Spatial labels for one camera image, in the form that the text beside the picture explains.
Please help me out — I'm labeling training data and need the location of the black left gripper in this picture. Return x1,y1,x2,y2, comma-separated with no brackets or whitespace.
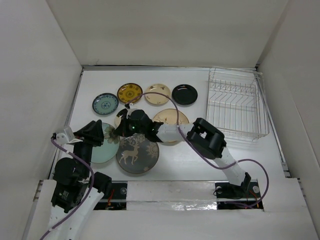
70,118,104,177

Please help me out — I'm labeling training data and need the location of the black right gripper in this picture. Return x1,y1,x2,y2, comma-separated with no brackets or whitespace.
114,114,147,137

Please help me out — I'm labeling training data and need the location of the light green floral plate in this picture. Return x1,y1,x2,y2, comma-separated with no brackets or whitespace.
91,122,120,164

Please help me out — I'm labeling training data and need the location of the beige bird branch plate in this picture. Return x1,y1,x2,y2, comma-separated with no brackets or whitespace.
152,108,184,143

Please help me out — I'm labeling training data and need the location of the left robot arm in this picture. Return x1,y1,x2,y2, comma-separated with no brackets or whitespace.
41,120,112,240

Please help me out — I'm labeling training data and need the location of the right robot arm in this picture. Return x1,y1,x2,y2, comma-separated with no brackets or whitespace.
113,109,251,197

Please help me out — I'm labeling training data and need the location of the cream plate with dark patch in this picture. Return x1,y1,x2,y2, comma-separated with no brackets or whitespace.
114,108,130,128

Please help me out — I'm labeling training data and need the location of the blue white patterned plate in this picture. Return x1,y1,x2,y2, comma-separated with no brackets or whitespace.
92,92,119,116

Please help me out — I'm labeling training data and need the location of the yellow patterned small plate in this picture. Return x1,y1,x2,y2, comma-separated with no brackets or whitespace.
117,83,143,104

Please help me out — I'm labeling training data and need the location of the cream floral small plate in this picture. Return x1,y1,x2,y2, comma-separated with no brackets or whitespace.
144,83,171,105

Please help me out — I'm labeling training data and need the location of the black glossy small plate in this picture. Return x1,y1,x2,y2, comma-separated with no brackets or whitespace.
171,84,198,106

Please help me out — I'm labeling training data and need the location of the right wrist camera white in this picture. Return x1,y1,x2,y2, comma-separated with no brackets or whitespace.
125,102,137,119

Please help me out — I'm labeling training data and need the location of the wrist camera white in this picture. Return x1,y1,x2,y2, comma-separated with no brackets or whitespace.
125,102,137,119
53,126,75,145

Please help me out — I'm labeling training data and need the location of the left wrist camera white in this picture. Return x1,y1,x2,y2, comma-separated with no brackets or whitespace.
53,126,75,145

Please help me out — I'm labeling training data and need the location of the white wire dish rack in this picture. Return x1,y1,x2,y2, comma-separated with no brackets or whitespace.
206,67,270,141

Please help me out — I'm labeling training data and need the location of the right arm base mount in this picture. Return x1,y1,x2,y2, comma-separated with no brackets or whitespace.
214,181,261,200

